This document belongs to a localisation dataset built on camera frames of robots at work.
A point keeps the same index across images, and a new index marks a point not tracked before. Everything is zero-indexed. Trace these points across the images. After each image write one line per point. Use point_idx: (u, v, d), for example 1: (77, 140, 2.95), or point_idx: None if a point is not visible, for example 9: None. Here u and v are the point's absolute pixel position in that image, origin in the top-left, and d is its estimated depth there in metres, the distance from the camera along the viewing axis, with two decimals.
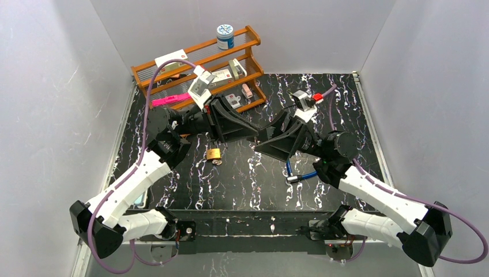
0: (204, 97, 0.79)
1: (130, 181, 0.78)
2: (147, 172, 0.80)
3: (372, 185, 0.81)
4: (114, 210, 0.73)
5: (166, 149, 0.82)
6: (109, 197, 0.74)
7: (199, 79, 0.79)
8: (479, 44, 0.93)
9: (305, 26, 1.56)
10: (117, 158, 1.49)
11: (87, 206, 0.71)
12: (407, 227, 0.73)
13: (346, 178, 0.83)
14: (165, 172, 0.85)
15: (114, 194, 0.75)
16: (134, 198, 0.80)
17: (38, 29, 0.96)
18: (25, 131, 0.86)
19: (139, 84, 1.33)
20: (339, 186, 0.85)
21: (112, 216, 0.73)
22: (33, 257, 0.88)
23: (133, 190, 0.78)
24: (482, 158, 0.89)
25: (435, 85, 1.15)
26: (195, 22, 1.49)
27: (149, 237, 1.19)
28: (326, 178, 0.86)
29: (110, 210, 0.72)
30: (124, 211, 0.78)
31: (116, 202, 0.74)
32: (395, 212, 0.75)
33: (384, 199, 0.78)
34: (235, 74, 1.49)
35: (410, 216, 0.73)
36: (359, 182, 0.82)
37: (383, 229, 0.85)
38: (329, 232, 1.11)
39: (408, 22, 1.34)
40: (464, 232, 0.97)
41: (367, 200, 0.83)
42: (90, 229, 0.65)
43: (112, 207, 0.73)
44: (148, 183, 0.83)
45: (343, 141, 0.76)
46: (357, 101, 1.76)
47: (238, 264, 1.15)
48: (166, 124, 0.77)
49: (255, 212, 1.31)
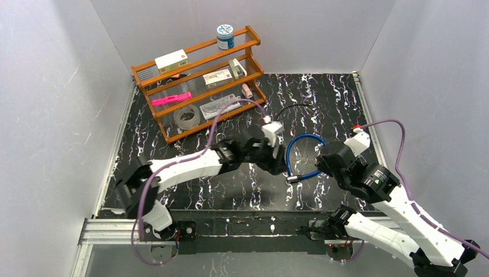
0: (267, 133, 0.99)
1: (190, 162, 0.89)
2: (204, 163, 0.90)
3: (417, 216, 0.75)
4: (169, 178, 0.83)
5: (225, 155, 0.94)
6: (169, 166, 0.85)
7: (273, 122, 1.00)
8: (479, 44, 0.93)
9: (305, 26, 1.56)
10: (117, 158, 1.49)
11: (150, 165, 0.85)
12: (439, 260, 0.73)
13: (390, 202, 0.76)
14: (214, 172, 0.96)
15: (175, 165, 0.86)
16: (183, 179, 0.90)
17: (38, 28, 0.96)
18: (25, 131, 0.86)
19: (139, 84, 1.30)
20: (375, 202, 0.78)
21: (164, 183, 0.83)
22: (34, 257, 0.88)
23: (190, 170, 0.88)
24: (483, 158, 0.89)
25: (435, 86, 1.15)
26: (195, 22, 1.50)
27: (149, 237, 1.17)
28: (365, 193, 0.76)
29: (166, 176, 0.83)
30: (170, 184, 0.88)
31: (174, 172, 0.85)
32: (435, 246, 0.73)
33: (427, 232, 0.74)
34: (235, 74, 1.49)
35: (448, 253, 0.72)
36: (402, 208, 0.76)
37: (393, 244, 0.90)
38: (329, 232, 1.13)
39: (409, 22, 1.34)
40: (462, 232, 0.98)
41: (402, 225, 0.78)
42: (150, 182, 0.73)
43: (169, 175, 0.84)
44: (199, 172, 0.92)
45: (328, 147, 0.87)
46: (357, 101, 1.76)
47: (238, 264, 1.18)
48: (260, 138, 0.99)
49: (255, 212, 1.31)
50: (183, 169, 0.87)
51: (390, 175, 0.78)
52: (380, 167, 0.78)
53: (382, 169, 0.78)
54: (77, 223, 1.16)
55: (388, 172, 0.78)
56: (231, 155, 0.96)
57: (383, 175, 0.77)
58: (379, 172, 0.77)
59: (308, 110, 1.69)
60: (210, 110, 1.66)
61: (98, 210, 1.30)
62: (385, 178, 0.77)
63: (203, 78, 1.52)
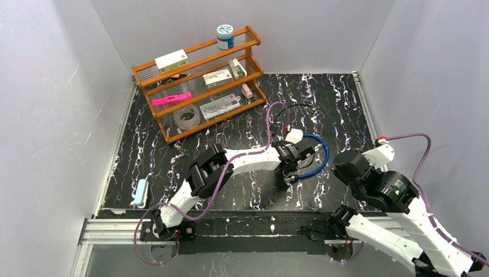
0: (291, 139, 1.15)
1: (257, 155, 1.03)
2: (269, 157, 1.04)
3: (433, 229, 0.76)
4: (240, 166, 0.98)
5: (286, 152, 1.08)
6: (241, 156, 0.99)
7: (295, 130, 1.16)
8: (480, 43, 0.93)
9: (306, 26, 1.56)
10: (117, 158, 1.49)
11: (223, 152, 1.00)
12: (448, 272, 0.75)
13: (409, 214, 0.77)
14: (270, 167, 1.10)
15: (244, 156, 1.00)
16: (248, 168, 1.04)
17: (39, 29, 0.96)
18: (25, 131, 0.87)
19: (139, 84, 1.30)
20: (392, 212, 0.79)
21: (234, 169, 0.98)
22: (34, 257, 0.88)
23: (256, 161, 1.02)
24: (484, 158, 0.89)
25: (435, 86, 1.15)
26: (196, 22, 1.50)
27: (149, 237, 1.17)
28: (383, 203, 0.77)
29: (238, 164, 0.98)
30: (237, 172, 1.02)
31: (244, 162, 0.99)
32: (447, 259, 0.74)
33: (442, 244, 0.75)
34: (235, 74, 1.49)
35: (458, 266, 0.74)
36: (420, 220, 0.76)
37: (395, 248, 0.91)
38: (329, 232, 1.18)
39: (409, 21, 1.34)
40: (462, 233, 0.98)
41: (416, 236, 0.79)
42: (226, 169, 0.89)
43: (239, 164, 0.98)
44: (261, 165, 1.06)
45: (342, 156, 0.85)
46: (357, 101, 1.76)
47: (238, 264, 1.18)
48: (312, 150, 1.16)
49: (255, 212, 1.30)
50: (251, 160, 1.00)
51: (409, 186, 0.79)
52: (399, 177, 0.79)
53: (401, 180, 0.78)
54: (77, 223, 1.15)
55: (408, 183, 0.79)
56: (290, 153, 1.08)
57: (401, 185, 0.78)
58: (398, 182, 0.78)
59: (308, 110, 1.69)
60: (210, 110, 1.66)
61: (98, 210, 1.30)
62: (404, 188, 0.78)
63: (203, 78, 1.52)
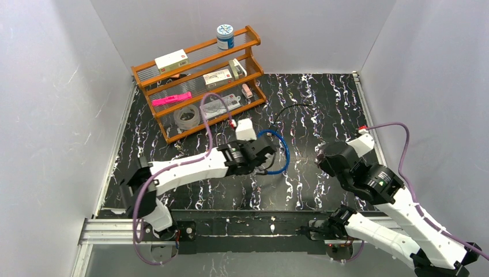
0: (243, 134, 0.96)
1: (191, 165, 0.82)
2: (210, 166, 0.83)
3: (421, 218, 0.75)
4: (169, 181, 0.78)
5: (233, 157, 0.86)
6: (170, 168, 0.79)
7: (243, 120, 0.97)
8: (479, 44, 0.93)
9: (305, 26, 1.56)
10: (117, 158, 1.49)
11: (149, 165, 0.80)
12: (442, 263, 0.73)
13: (394, 204, 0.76)
14: (221, 174, 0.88)
15: (176, 167, 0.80)
16: (189, 179, 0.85)
17: (38, 29, 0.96)
18: (25, 131, 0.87)
19: (138, 84, 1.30)
20: (379, 203, 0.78)
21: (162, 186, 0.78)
22: (34, 257, 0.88)
23: (192, 173, 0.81)
24: (484, 158, 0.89)
25: (435, 86, 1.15)
26: (196, 22, 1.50)
27: (149, 237, 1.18)
28: (369, 195, 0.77)
29: (166, 179, 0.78)
30: (173, 186, 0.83)
31: (175, 175, 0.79)
32: (437, 249, 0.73)
33: (431, 234, 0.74)
34: (235, 74, 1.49)
35: (451, 256, 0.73)
36: (406, 210, 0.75)
37: (393, 245, 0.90)
38: (329, 232, 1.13)
39: (409, 21, 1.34)
40: (462, 232, 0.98)
41: (405, 227, 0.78)
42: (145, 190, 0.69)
43: (169, 178, 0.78)
44: (203, 175, 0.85)
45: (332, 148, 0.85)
46: (357, 101, 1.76)
47: (238, 264, 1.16)
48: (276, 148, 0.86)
49: (255, 212, 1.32)
50: (185, 172, 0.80)
51: (394, 177, 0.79)
52: (384, 169, 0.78)
53: (386, 172, 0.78)
54: (77, 223, 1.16)
55: (393, 174, 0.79)
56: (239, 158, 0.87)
57: (387, 177, 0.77)
58: (383, 173, 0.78)
59: (308, 110, 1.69)
60: (210, 110, 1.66)
61: (98, 210, 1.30)
62: (388, 179, 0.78)
63: (202, 78, 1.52)
